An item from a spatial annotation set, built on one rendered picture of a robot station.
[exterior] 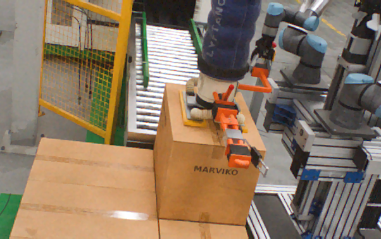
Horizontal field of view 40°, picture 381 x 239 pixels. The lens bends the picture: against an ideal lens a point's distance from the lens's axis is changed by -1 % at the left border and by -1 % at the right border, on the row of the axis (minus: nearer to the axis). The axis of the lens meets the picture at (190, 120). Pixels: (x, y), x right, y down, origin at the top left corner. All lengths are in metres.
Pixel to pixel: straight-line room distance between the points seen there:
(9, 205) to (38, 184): 0.80
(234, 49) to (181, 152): 0.48
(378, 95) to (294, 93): 0.64
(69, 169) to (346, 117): 1.31
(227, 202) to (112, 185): 0.56
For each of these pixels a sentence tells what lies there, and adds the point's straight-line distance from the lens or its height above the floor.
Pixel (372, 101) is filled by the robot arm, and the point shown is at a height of 1.21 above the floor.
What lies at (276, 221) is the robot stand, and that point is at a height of 0.21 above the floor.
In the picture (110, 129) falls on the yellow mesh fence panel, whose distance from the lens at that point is 3.70.
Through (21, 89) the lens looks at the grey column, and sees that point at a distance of 3.58.
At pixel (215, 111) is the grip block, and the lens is 2.11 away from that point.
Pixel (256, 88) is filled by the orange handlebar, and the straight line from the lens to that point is 2.45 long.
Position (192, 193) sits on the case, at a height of 0.69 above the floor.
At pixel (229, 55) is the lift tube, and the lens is 2.21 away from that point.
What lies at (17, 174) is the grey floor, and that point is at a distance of 3.52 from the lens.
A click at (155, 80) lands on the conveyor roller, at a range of 3.73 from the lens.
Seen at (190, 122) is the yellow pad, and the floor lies 0.96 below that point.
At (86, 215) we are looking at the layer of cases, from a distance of 2.30.
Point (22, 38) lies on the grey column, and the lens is 3.45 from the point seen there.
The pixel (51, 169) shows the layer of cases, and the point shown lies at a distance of 2.58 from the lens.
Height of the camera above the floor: 1.96
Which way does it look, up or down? 26 degrees down
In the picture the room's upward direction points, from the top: 12 degrees clockwise
